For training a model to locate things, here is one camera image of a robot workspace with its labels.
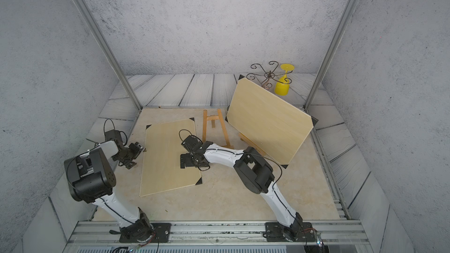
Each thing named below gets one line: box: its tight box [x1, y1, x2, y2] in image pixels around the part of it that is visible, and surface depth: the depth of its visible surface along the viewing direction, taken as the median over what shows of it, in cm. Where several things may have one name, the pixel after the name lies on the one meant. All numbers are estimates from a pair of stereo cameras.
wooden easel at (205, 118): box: [202, 108, 235, 150], surface depth 91 cm
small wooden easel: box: [237, 132, 267, 157], surface depth 100 cm
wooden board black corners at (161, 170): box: [139, 117, 203, 197], surface depth 93 cm
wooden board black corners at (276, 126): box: [225, 74, 319, 170], surface depth 86 cm
